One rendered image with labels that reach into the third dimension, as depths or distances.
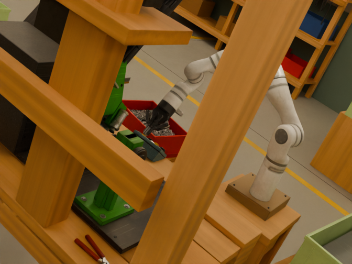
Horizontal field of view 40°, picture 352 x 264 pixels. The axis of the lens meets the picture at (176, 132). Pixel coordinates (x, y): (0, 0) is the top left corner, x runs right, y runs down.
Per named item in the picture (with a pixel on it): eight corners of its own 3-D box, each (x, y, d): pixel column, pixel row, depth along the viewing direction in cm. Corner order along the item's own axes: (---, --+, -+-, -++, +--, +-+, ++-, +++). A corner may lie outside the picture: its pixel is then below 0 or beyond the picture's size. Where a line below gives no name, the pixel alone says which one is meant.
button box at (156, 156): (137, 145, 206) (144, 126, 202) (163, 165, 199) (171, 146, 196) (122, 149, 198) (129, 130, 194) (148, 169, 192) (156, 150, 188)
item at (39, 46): (8, 102, 189) (28, 21, 175) (56, 145, 176) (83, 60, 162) (-36, 108, 174) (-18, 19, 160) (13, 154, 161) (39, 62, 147)
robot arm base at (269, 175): (255, 185, 207) (271, 152, 200) (273, 197, 203) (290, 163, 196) (245, 191, 200) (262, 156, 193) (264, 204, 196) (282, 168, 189)
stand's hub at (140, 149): (138, 164, 149) (146, 143, 146) (145, 169, 148) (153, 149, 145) (121, 169, 143) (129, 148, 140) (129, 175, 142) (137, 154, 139)
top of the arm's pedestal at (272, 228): (238, 179, 225) (242, 173, 223) (297, 221, 211) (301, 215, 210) (201, 198, 199) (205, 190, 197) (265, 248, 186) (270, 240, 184)
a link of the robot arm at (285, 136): (294, 132, 182) (275, 170, 189) (309, 131, 188) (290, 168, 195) (276, 120, 188) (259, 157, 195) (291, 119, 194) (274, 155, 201)
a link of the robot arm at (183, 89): (175, 98, 210) (167, 87, 202) (197, 70, 211) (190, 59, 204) (187, 105, 206) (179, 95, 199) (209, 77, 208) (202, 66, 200)
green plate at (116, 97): (104, 107, 182) (110, 51, 176) (121, 113, 178) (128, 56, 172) (82, 110, 173) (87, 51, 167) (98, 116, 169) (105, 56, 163)
